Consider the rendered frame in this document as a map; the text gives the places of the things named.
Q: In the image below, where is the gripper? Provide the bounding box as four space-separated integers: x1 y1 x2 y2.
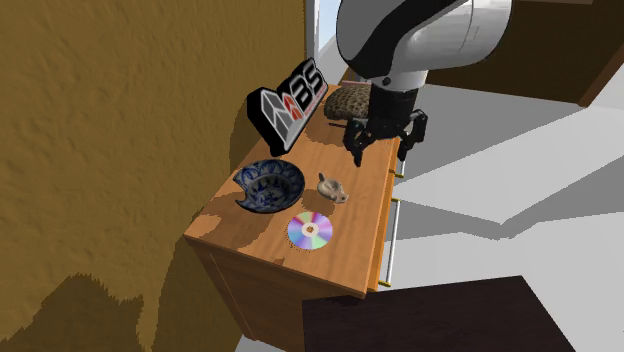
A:
342 84 430 168

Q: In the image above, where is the brown woven basket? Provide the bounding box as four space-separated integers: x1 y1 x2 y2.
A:
323 83 375 122

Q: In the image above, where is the black lettered sign block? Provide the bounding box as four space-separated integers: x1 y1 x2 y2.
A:
245 56 330 159

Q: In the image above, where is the iridescent compact disc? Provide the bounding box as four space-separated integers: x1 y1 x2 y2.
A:
286 210 335 251

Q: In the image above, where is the wooden chest of drawers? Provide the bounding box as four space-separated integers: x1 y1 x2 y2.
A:
183 81 407 352

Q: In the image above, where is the chipped blue white bowl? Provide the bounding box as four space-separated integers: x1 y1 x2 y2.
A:
231 158 307 215

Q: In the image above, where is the brown wooden furniture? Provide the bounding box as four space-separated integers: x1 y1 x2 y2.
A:
424 0 624 109

